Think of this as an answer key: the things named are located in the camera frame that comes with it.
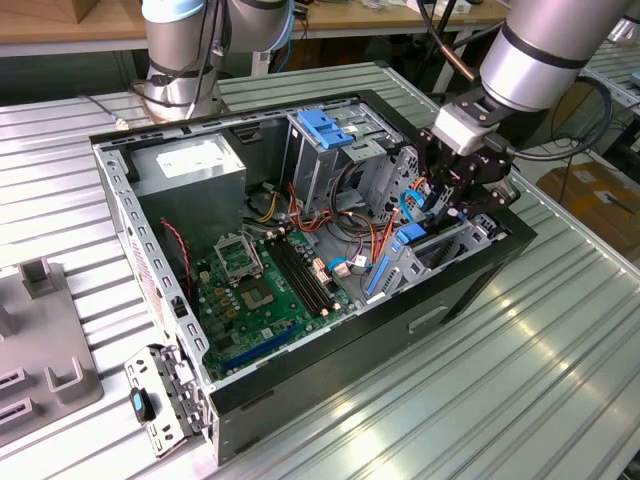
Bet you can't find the long blue wire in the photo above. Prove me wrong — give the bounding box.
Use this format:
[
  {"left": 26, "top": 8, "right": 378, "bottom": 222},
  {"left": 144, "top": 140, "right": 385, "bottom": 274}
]
[{"left": 398, "top": 187, "right": 429, "bottom": 224}]

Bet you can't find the hard disk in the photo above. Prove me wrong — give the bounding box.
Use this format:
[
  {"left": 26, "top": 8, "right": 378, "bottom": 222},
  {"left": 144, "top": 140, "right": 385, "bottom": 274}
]
[{"left": 366, "top": 199, "right": 456, "bottom": 301}]

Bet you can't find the orange red yellow power wire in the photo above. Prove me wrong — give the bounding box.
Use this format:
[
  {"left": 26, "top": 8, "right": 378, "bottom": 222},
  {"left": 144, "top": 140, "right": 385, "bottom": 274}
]
[{"left": 372, "top": 199, "right": 401, "bottom": 271}]

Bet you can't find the grey metal disk bay cage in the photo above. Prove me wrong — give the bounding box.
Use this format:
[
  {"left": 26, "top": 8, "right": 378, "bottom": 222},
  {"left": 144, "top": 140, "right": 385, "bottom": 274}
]
[{"left": 359, "top": 144, "right": 506, "bottom": 306}]

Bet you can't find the white desk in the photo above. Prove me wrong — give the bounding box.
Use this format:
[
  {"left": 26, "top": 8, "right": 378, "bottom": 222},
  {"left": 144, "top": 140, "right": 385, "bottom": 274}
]
[{"left": 503, "top": 133, "right": 640, "bottom": 201}]

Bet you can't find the brown cardboard box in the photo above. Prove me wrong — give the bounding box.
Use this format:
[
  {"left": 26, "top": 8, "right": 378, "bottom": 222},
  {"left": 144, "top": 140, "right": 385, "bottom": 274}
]
[{"left": 537, "top": 159, "right": 640, "bottom": 251}]

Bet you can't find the grey metal optical drive cage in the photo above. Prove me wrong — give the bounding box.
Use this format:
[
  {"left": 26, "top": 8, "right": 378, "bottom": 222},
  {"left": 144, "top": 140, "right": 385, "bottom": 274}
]
[{"left": 279, "top": 102, "right": 401, "bottom": 216}]

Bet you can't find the metal slat side table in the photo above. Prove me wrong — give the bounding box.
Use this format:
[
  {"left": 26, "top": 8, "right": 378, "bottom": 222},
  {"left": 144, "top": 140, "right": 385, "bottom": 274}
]
[{"left": 574, "top": 37, "right": 640, "bottom": 109}]

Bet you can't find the black RAM slot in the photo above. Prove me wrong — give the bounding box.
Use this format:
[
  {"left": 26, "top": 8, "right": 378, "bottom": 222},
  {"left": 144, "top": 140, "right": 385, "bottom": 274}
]
[
  {"left": 276, "top": 238, "right": 331, "bottom": 311},
  {"left": 263, "top": 241, "right": 321, "bottom": 318},
  {"left": 269, "top": 240, "right": 326, "bottom": 315},
  {"left": 282, "top": 236, "right": 336, "bottom": 308}
]

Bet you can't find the long wooden desk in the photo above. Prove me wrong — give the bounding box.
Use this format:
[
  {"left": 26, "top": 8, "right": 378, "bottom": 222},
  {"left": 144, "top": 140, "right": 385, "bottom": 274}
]
[{"left": 0, "top": 0, "right": 511, "bottom": 96}]

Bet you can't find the black open PC case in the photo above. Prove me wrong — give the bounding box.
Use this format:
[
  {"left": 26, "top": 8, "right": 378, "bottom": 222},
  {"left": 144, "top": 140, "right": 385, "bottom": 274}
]
[{"left": 88, "top": 88, "right": 539, "bottom": 469}]

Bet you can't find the green motherboard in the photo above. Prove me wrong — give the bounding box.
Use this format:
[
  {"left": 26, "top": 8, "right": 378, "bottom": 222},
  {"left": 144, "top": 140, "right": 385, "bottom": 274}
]
[{"left": 192, "top": 232, "right": 359, "bottom": 381}]

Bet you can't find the blue expansion slot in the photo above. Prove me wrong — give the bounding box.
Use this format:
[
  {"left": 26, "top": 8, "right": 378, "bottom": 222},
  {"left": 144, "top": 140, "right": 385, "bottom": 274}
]
[{"left": 223, "top": 323, "right": 302, "bottom": 372}]

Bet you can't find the grey power supply unit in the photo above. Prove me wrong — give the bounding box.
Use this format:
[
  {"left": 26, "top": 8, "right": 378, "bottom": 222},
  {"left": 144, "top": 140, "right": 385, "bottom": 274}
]
[{"left": 127, "top": 132, "right": 249, "bottom": 256}]

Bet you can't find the grey parts rack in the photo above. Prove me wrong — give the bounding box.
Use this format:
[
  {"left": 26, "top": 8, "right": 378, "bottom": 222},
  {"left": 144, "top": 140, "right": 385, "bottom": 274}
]
[{"left": 0, "top": 257, "right": 106, "bottom": 446}]

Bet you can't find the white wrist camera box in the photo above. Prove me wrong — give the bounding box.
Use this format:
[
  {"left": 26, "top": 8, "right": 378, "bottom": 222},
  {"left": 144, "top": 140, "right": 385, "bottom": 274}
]
[{"left": 432, "top": 102, "right": 497, "bottom": 157}]

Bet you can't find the black camera cable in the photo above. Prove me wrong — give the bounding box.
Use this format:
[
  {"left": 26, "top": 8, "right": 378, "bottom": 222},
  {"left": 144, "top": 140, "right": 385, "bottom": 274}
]
[{"left": 492, "top": 74, "right": 616, "bottom": 162}]

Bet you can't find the blue plastic drive bracket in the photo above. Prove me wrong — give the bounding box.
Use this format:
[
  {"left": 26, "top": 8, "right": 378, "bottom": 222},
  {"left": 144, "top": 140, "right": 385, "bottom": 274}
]
[{"left": 295, "top": 108, "right": 354, "bottom": 150}]

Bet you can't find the short blue wire white label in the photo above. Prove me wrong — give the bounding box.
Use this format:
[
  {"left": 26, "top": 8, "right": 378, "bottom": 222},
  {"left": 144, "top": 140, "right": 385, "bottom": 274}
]
[{"left": 328, "top": 254, "right": 370, "bottom": 280}]

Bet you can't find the multicolour wire bundle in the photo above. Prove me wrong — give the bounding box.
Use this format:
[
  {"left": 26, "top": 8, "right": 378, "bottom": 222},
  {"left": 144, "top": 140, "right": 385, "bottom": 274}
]
[{"left": 287, "top": 182, "right": 401, "bottom": 274}]

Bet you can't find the yellow black wire bundle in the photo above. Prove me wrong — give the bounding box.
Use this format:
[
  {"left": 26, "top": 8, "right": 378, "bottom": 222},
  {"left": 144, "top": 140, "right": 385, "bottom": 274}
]
[{"left": 247, "top": 182, "right": 281, "bottom": 224}]

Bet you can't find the metal socket cover frame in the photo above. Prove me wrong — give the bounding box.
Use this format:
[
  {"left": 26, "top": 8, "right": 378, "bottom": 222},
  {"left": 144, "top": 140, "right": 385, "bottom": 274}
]
[{"left": 213, "top": 232, "right": 265, "bottom": 281}]

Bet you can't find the red black twisted wire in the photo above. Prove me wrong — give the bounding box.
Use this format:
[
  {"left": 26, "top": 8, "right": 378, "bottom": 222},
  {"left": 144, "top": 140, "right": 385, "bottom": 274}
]
[{"left": 159, "top": 217, "right": 195, "bottom": 301}]

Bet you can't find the black robot cable with plug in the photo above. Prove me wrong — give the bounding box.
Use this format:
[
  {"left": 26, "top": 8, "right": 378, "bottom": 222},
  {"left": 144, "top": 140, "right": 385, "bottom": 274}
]
[{"left": 82, "top": 0, "right": 234, "bottom": 130}]

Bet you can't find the silver slot retention bracket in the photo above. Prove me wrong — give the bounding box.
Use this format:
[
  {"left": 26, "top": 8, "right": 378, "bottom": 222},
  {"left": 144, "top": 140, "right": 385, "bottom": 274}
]
[{"left": 123, "top": 342, "right": 211, "bottom": 459}]

